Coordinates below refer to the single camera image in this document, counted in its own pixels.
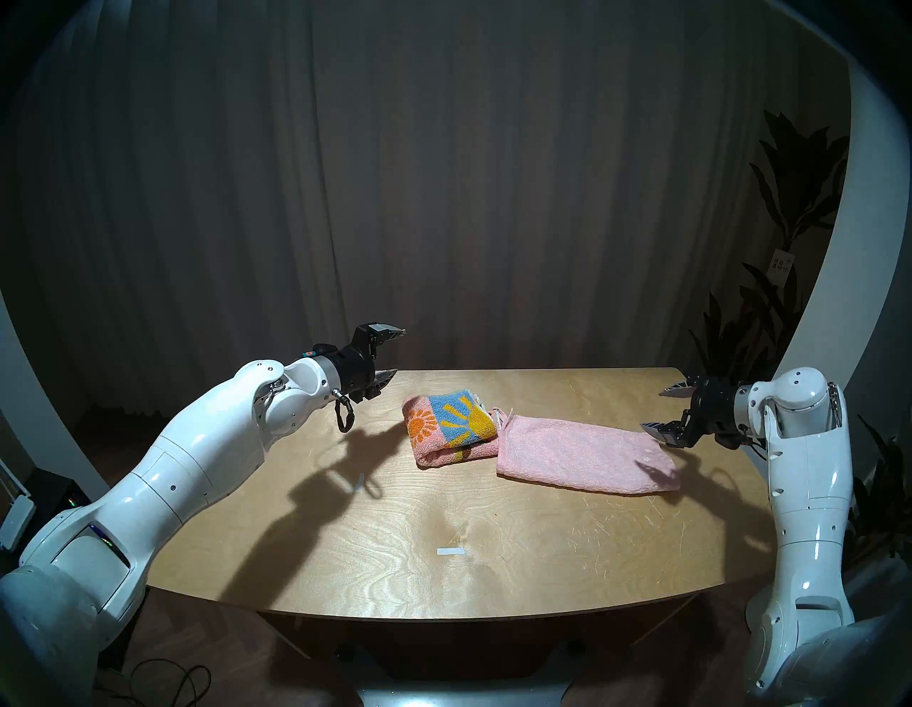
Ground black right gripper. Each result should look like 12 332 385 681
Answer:
639 376 749 451

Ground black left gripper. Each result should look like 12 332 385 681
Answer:
303 324 406 403

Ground sunflower print terry towel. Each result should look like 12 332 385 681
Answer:
403 388 499 469

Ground plain pink terry towel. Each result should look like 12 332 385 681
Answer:
495 410 681 495

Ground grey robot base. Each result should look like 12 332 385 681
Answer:
342 641 592 707

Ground grey pleated curtain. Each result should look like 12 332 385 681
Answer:
14 0 856 428

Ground dark spiky potted plant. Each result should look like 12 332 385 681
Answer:
848 417 912 571

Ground tall dark leafy plant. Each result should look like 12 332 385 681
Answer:
688 110 852 428

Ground black computer tower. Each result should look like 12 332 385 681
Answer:
25 467 93 521

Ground white plastic box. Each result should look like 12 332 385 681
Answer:
0 493 36 551

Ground black floor cable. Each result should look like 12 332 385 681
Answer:
107 657 212 707

